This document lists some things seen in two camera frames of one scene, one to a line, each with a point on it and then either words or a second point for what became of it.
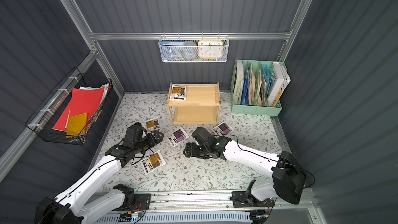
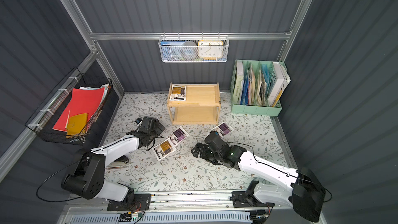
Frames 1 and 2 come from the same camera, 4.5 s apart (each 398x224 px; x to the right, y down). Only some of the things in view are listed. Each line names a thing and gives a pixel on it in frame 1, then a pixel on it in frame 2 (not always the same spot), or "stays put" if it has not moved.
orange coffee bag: x=153 y=162 -> x=164 y=149
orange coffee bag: x=178 y=93 stays put
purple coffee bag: x=222 y=129 stays put
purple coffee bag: x=178 y=137 stays put
